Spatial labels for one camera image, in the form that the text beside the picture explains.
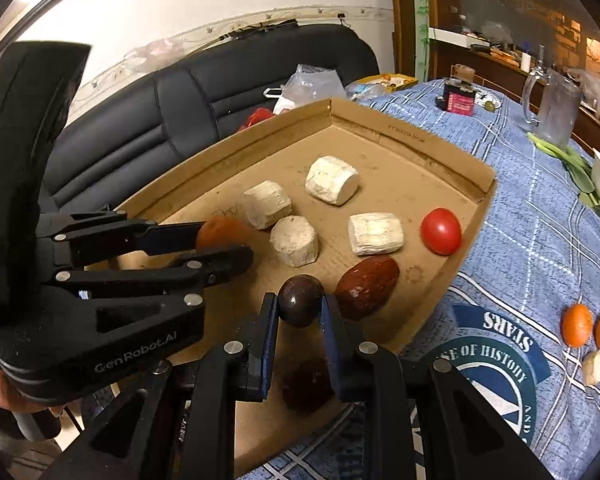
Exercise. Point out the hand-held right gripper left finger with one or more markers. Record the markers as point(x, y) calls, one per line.
point(269, 345)

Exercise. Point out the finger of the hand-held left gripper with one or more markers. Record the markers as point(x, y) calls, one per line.
point(170, 235)
point(220, 262)

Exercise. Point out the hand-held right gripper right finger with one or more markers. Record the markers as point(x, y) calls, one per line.
point(332, 350)

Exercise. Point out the dark purple passion fruit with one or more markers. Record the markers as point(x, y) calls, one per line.
point(300, 305)

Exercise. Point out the large red date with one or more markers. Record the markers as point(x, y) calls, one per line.
point(367, 285)

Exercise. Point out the tan yam chunk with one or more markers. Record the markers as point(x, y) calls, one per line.
point(294, 240)

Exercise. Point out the white yam chunk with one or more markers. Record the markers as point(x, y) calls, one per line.
point(594, 366)
point(267, 204)
point(375, 232)
point(332, 180)

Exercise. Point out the brown cardboard box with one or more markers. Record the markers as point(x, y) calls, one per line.
point(410, 170)

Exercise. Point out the black leather sofa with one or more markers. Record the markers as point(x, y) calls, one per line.
point(180, 110)

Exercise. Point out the red plastic bag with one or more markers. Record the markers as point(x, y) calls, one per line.
point(255, 119)

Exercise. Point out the red tomato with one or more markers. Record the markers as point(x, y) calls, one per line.
point(441, 230)

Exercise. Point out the clear plastic bag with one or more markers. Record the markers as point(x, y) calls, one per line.
point(310, 85)

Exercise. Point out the yellow flat box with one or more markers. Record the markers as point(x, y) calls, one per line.
point(385, 81)

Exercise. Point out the dark jar with pink label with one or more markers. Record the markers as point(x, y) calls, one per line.
point(459, 97)

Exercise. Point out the green leafy vegetable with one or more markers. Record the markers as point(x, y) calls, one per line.
point(577, 170)

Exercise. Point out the wooden sideboard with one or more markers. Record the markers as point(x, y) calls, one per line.
point(405, 20)

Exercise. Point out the clear plastic pitcher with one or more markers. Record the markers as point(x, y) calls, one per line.
point(555, 107)

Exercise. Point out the translucent plastic bag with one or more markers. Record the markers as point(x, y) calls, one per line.
point(592, 92)

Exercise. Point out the green bamboo wall decal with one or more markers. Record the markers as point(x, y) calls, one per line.
point(421, 20)

